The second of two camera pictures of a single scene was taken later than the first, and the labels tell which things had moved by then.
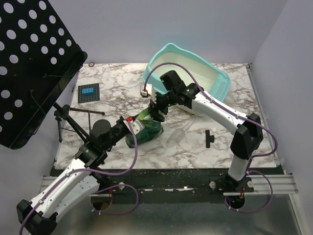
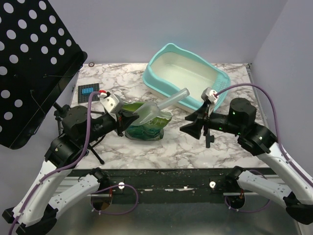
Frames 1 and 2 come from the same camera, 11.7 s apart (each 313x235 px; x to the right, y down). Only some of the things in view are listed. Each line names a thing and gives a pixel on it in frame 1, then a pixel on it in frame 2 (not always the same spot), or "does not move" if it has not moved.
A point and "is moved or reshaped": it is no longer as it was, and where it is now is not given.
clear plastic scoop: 176,135 is moved or reshaped
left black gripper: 121,121 -> 121,125
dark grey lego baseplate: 88,98 does not move
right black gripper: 158,113 -> 205,123
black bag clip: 209,138 does not move
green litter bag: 152,128 is moved or reshaped
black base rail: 202,183 does not move
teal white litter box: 192,68 does not move
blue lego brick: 87,91 does not move
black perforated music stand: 39,57 does not move
